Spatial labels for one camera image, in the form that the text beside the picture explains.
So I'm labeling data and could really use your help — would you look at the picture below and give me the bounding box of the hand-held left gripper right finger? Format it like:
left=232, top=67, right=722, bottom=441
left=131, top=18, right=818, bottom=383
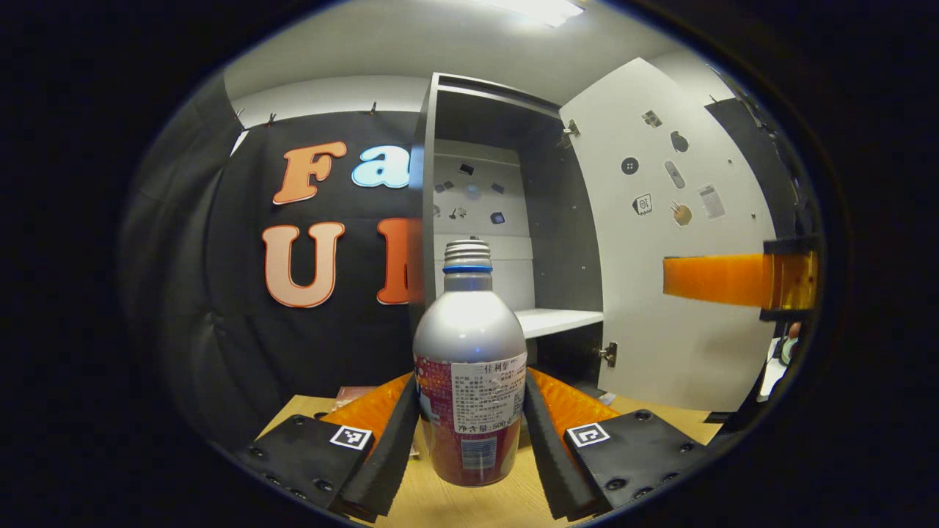
left=523, top=367, right=709, bottom=523

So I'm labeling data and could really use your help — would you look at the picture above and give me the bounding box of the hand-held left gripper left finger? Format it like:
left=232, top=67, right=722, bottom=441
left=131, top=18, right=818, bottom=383
left=246, top=370, right=420, bottom=523

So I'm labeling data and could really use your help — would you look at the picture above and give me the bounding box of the white cabinet door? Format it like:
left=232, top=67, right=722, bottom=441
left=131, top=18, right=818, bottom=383
left=559, top=57, right=777, bottom=413

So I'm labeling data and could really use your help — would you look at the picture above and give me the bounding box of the silver red label bottle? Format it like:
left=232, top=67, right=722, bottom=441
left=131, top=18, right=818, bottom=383
left=412, top=238, right=529, bottom=488

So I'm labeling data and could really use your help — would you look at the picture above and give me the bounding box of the white cabinet shelf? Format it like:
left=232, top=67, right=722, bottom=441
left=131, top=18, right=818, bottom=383
left=514, top=308, right=604, bottom=340

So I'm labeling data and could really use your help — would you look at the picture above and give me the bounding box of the grey cabinet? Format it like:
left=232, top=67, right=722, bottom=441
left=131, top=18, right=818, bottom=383
left=409, top=72, right=606, bottom=389

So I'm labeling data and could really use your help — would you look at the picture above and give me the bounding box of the stack of books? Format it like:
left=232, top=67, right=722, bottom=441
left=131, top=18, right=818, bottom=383
left=334, top=386, right=393, bottom=411

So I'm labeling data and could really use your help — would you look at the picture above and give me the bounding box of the black backdrop cloth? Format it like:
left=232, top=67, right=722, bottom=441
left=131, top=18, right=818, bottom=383
left=117, top=73, right=822, bottom=448

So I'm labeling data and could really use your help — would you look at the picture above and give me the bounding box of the long ceiling light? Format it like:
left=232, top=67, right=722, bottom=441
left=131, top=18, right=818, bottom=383
left=473, top=0, right=585, bottom=29

